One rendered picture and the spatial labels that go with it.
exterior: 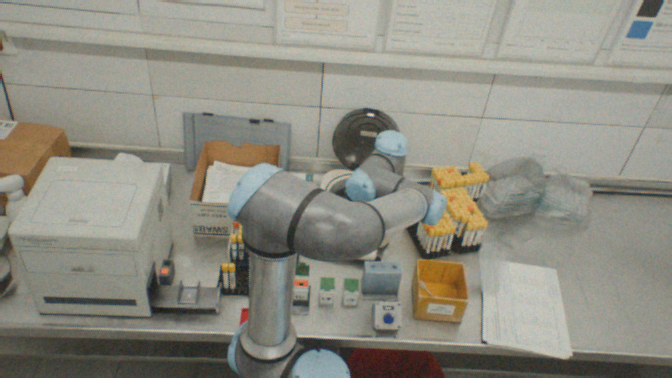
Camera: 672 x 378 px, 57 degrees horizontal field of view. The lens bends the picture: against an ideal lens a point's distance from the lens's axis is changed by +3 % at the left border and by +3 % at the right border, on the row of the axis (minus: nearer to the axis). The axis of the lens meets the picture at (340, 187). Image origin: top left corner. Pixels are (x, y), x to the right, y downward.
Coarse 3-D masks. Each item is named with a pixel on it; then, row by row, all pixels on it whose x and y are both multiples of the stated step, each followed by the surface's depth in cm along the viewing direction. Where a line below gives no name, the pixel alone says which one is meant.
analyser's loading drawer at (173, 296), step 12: (156, 288) 161; (168, 288) 162; (180, 288) 158; (192, 288) 162; (204, 288) 162; (216, 288) 163; (156, 300) 158; (168, 300) 159; (180, 300) 159; (192, 300) 159; (204, 300) 160; (216, 300) 158
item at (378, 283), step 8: (368, 264) 166; (376, 264) 166; (392, 264) 166; (400, 264) 167; (368, 272) 164; (376, 272) 164; (384, 272) 164; (392, 272) 164; (400, 272) 164; (360, 280) 174; (368, 280) 166; (376, 280) 166; (384, 280) 166; (392, 280) 166; (400, 280) 166; (368, 288) 168; (376, 288) 168; (384, 288) 168; (392, 288) 168; (368, 296) 169; (376, 296) 169; (384, 296) 169; (392, 296) 169
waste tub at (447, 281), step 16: (416, 272) 167; (432, 272) 172; (448, 272) 171; (464, 272) 166; (416, 288) 165; (432, 288) 173; (448, 288) 174; (464, 288) 164; (416, 304) 162; (432, 304) 161; (448, 304) 160; (464, 304) 160; (432, 320) 165; (448, 320) 165
